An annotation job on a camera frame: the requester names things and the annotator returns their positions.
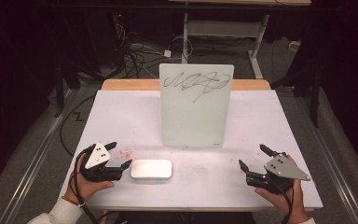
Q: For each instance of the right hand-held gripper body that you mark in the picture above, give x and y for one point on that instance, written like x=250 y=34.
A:
x=281 y=168

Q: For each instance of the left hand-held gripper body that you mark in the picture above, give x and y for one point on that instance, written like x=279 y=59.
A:
x=97 y=157

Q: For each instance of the white rectangular eraser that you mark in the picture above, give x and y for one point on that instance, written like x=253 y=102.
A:
x=151 y=169

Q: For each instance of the white whiteboard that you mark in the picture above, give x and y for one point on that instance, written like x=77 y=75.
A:
x=195 y=118

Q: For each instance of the person's left hand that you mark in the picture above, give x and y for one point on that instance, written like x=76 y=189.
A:
x=90 y=188

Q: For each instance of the person's right hand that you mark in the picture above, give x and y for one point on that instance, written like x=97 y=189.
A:
x=281 y=202

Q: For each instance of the white table cover sheet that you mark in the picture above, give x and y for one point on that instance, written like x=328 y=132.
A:
x=130 y=124

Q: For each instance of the wooden table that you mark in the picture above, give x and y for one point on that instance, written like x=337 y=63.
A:
x=130 y=84

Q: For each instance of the black metal stand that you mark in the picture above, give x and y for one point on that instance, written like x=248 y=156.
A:
x=59 y=93

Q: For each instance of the white power adapter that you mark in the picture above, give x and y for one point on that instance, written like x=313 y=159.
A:
x=167 y=53

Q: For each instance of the small white floor box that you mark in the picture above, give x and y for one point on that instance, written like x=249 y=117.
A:
x=294 y=45

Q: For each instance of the metal floor rail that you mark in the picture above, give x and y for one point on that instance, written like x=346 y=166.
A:
x=34 y=165
x=332 y=158

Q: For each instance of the white metal desk frame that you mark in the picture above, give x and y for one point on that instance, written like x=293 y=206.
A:
x=223 y=28

